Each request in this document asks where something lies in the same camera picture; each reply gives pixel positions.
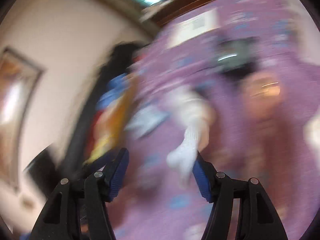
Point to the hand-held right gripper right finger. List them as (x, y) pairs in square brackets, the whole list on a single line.
[(201, 180)]

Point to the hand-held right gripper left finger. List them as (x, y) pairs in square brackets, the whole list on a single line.
[(117, 177)]

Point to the white fluffy socks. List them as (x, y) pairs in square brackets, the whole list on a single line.
[(186, 150)]

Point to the pink soft cloth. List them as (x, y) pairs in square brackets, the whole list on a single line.
[(262, 90)]

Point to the yellow snack bag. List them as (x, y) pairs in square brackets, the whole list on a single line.
[(112, 125)]

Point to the black furry object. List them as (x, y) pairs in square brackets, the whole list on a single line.
[(120, 57)]

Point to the white paper sheet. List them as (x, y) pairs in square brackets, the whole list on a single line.
[(195, 25)]

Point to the grey device with black post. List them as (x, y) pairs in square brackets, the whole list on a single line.
[(235, 55)]

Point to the framed wall picture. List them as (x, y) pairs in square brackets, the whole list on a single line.
[(15, 92)]

